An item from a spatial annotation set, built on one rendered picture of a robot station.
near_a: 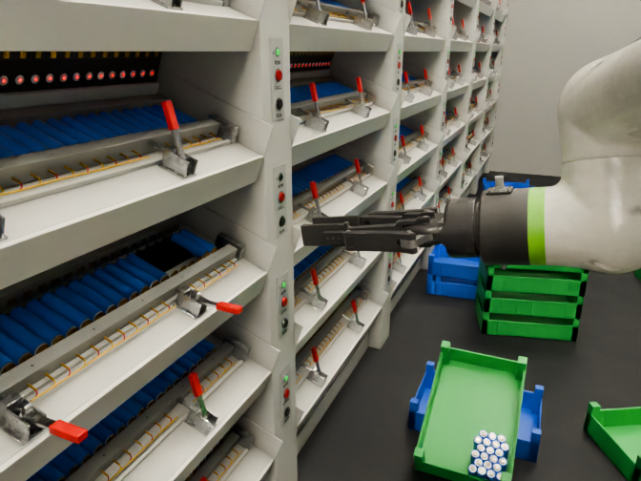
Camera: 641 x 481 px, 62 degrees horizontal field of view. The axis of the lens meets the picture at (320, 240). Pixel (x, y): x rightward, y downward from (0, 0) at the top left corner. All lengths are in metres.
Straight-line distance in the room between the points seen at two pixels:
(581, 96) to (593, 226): 0.13
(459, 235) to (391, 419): 0.86
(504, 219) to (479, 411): 0.80
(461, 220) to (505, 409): 0.79
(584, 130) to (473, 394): 0.88
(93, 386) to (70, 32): 0.36
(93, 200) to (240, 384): 0.47
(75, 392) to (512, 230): 0.51
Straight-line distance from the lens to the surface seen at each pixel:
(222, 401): 0.91
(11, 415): 0.59
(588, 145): 0.63
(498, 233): 0.63
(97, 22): 0.58
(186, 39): 0.69
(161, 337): 0.71
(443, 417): 1.36
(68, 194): 0.60
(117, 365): 0.67
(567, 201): 0.64
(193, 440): 0.85
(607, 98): 0.58
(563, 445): 1.48
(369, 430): 1.40
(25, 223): 0.54
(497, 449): 1.27
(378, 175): 1.51
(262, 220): 0.87
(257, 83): 0.83
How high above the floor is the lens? 0.89
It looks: 20 degrees down
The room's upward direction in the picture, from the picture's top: straight up
